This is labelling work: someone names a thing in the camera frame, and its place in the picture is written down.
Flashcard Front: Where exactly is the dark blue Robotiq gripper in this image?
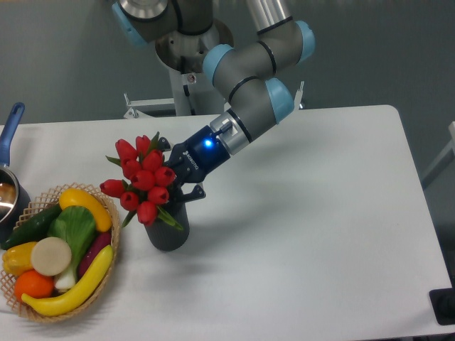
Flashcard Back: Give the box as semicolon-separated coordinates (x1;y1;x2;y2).
156;126;230;202

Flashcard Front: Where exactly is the red tulip bouquet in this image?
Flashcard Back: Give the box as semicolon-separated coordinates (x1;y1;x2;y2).
100;134;183;231

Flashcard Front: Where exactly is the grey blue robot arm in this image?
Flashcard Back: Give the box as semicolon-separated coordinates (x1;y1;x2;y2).
112;1;315;202

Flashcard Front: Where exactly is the dark grey ribbed vase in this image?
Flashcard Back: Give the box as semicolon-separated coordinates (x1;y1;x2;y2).
145;189;190;251

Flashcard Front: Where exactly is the purple sweet potato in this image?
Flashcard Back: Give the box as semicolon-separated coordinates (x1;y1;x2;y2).
77;232;111;278

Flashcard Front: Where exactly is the green bok choy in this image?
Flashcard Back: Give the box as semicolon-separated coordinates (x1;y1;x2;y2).
47;206;97;293

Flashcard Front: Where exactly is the woven wicker basket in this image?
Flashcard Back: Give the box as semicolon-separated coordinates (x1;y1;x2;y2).
1;183;121;323

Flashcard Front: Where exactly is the yellow banana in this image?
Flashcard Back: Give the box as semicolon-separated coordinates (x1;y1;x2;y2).
21;245;114;317

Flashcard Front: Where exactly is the green cucumber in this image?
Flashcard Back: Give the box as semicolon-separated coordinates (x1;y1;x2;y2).
1;205;62;250

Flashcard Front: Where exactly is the beige round slice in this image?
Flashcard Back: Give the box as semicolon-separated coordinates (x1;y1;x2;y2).
31;237;72;276

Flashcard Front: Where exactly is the yellow bell pepper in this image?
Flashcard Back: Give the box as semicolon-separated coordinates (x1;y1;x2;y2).
2;242;38;276

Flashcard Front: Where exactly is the orange fruit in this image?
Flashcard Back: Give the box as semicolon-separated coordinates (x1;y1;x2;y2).
14;270;54;302

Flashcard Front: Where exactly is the black device at edge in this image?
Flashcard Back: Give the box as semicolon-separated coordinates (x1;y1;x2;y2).
429;288;454;325

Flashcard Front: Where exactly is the blue handled saucepan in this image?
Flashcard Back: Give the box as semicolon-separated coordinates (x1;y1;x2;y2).
1;102;31;243

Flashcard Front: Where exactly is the white frame at right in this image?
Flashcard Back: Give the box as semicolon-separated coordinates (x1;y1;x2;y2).
421;122;454;190

